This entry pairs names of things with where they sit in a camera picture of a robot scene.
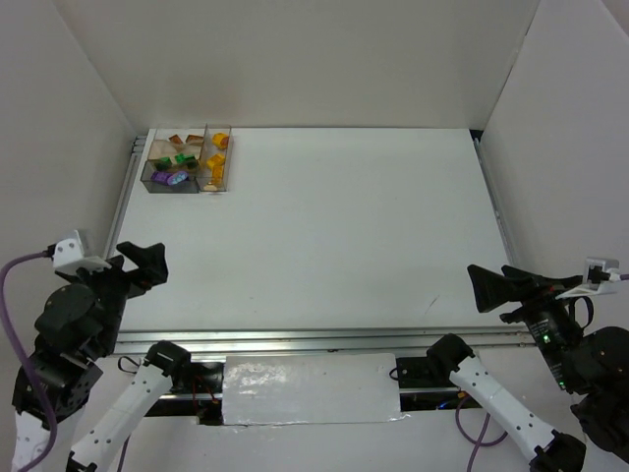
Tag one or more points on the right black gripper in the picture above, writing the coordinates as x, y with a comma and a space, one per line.
527, 296

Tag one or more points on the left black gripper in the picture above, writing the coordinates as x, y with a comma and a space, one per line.
124, 274

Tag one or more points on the purple lego plate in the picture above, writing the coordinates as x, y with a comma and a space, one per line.
159, 178

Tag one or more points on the purple round lego piece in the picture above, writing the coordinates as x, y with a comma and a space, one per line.
177, 178

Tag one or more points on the green curved lego brick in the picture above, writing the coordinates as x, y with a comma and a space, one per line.
163, 164

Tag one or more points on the small green lego brick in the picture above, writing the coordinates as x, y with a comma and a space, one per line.
184, 158

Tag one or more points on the yellow lego brick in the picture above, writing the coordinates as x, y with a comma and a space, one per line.
217, 159

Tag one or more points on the orange lego brick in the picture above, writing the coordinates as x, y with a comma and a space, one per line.
220, 140

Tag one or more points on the yellow green lego stack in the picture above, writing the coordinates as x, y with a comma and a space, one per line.
217, 175

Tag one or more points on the brown lego tile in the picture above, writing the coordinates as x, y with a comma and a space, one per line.
175, 140

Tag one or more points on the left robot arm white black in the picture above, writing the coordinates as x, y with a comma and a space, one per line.
79, 325

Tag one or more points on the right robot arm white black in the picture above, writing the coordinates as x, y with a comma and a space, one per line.
592, 367

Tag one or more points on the grey tinted container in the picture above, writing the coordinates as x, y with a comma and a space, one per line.
188, 187

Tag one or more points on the clear tall container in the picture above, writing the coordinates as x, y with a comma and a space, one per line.
208, 150

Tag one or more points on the white foam cover board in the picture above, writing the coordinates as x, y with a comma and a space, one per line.
310, 390

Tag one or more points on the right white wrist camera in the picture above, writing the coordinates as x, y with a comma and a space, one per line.
600, 276

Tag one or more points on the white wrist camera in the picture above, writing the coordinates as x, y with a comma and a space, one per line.
600, 276
74, 252

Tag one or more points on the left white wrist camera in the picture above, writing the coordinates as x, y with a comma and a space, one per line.
74, 252

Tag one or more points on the aluminium front rail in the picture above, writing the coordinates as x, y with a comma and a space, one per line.
403, 341

